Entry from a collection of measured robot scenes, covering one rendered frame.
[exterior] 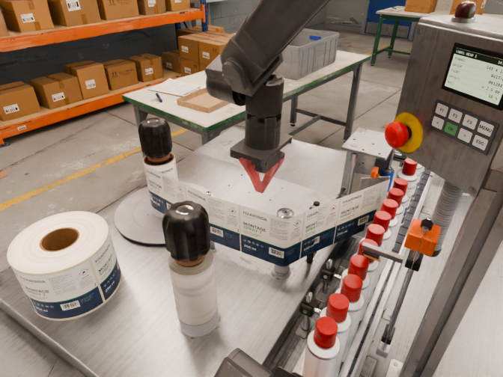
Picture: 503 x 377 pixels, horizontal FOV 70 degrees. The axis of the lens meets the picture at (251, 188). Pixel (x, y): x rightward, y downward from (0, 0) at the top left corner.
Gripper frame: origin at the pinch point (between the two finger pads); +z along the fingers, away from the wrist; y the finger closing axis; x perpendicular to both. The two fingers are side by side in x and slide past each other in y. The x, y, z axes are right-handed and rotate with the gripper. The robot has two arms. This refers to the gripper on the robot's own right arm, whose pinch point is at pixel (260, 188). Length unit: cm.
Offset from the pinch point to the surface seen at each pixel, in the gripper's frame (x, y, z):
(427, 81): 21.2, -5.8, -21.6
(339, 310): 19.8, 8.7, 10.6
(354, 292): 20.7, 3.4, 11.4
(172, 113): -106, -90, 42
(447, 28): 21.6, -5.6, -28.2
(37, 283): -34.4, 26.8, 20.6
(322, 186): -7, -60, 36
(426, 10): -54, -561, 35
